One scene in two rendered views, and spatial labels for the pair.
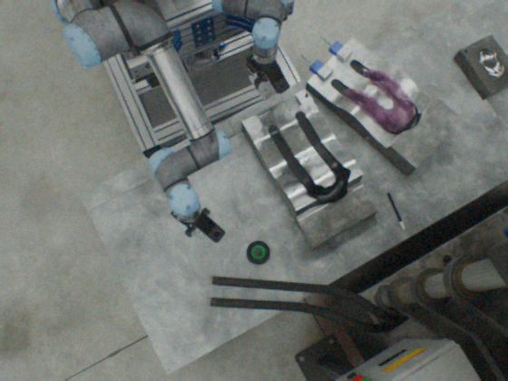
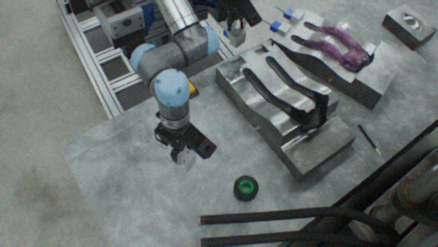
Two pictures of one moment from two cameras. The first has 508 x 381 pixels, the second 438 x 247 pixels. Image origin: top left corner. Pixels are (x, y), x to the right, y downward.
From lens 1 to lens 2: 75 cm
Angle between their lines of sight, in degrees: 16
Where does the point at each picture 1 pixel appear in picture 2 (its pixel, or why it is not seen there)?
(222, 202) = not seen: hidden behind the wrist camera
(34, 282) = not seen: outside the picture
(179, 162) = (164, 52)
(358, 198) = (336, 127)
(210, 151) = (198, 41)
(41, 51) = (37, 74)
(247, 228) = (231, 166)
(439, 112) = (387, 52)
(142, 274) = (124, 220)
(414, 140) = (374, 73)
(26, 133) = (22, 136)
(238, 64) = (198, 66)
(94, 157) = not seen: hidden behind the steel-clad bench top
